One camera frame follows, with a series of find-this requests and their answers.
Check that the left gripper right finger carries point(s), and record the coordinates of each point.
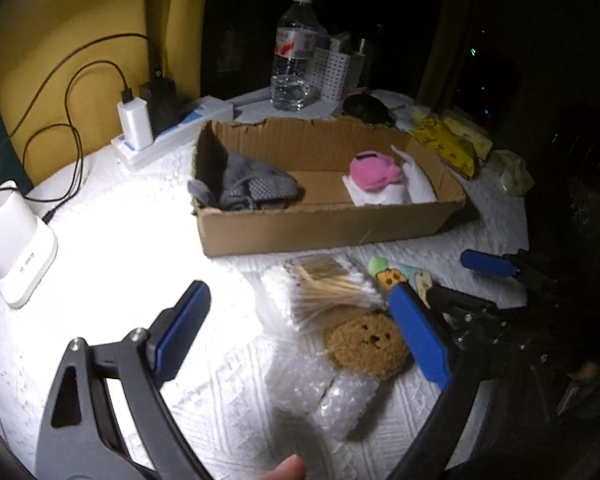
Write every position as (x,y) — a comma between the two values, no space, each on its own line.
(422,332)

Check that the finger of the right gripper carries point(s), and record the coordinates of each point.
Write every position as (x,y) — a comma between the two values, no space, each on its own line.
(498,266)
(464,310)

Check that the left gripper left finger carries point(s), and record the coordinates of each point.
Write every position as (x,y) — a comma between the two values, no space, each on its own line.
(175,330)

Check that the brown bear plush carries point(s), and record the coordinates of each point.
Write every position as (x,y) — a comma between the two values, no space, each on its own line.
(370,343)

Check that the cartoon tissue packet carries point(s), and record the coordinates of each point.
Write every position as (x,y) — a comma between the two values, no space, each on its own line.
(388,273)

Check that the white waffle towel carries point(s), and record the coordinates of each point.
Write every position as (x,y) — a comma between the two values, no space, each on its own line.
(415,187)

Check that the bubble wrap sheet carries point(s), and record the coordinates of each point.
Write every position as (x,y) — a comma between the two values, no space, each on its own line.
(302,379)

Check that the cotton swab pack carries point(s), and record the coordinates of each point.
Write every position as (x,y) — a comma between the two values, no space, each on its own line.
(318,283)

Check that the pink plush toy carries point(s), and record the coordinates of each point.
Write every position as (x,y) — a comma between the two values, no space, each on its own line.
(373,171)

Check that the grey knitted cloth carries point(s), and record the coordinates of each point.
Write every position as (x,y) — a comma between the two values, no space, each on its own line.
(247,184)

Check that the person thumb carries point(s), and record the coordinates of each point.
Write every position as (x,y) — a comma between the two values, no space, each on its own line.
(291,468)

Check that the clear plastic tissue bag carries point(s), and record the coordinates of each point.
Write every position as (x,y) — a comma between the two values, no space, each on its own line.
(511,172)

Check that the white textured tablecloth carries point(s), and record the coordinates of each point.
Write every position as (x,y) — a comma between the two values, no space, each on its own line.
(77,400)

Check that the pale yellow tissue pack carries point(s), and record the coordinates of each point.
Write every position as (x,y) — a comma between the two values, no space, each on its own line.
(468,130)

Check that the yellow wipes pack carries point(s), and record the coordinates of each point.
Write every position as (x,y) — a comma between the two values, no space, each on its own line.
(455,151)

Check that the cardboard box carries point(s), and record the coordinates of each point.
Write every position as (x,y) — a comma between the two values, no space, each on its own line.
(317,153)

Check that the white lamp base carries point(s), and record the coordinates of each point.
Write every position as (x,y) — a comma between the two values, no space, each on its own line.
(28,247)

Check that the black round lid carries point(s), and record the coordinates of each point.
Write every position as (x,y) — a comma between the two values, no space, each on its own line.
(368,109)

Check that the white phone charger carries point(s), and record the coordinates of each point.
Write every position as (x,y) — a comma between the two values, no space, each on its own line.
(134,120)

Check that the white power strip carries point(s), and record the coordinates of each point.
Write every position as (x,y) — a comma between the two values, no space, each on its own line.
(198,114)

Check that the black power adapter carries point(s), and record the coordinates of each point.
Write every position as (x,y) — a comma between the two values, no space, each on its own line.
(162,103)

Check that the white woven basket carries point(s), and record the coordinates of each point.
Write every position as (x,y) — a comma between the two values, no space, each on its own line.
(332,75)

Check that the clear water bottle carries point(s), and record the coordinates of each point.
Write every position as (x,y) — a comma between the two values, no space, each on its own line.
(298,35)

